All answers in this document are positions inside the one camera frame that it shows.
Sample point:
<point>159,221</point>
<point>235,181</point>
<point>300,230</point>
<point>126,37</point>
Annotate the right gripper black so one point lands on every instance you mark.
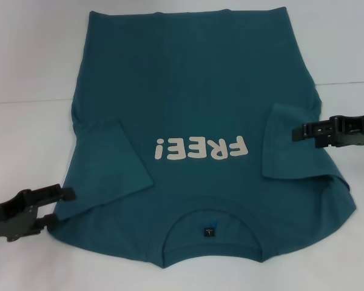
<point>358,135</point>

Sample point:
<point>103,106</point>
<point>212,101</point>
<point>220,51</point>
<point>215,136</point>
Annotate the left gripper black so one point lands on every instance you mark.
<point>15,218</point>

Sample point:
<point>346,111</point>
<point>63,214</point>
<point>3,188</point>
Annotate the teal t-shirt with FREE print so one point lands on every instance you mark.
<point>200,91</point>

